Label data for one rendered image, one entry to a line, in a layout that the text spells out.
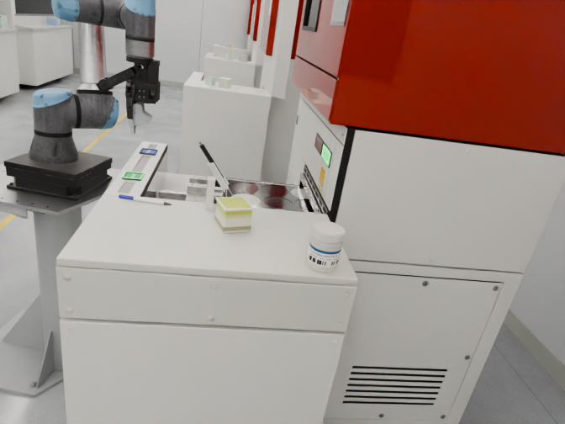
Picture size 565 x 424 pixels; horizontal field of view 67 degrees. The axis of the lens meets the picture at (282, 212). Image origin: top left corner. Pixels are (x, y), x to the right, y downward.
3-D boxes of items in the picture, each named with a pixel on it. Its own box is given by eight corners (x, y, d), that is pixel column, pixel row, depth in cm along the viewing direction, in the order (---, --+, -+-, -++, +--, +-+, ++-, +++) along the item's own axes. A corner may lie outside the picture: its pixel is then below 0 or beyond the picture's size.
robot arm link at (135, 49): (122, 39, 110) (129, 37, 117) (122, 57, 112) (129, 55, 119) (152, 43, 111) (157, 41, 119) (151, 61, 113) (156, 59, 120)
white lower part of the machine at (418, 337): (385, 318, 247) (425, 186, 215) (451, 447, 173) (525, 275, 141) (264, 310, 236) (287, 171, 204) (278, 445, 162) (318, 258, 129)
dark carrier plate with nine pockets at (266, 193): (317, 190, 163) (318, 188, 162) (337, 230, 132) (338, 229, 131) (227, 181, 157) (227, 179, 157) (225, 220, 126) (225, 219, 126)
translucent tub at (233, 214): (240, 219, 112) (244, 195, 109) (250, 232, 106) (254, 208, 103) (213, 221, 108) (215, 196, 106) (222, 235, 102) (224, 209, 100)
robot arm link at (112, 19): (93, -7, 117) (106, -5, 109) (134, 2, 124) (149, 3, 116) (92, 24, 120) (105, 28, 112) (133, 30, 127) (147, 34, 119)
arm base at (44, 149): (18, 157, 142) (17, 128, 139) (48, 148, 156) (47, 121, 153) (60, 166, 141) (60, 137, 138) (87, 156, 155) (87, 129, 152)
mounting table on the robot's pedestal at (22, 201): (-56, 226, 138) (-64, 188, 133) (33, 182, 179) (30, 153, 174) (76, 252, 136) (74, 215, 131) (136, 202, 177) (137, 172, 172)
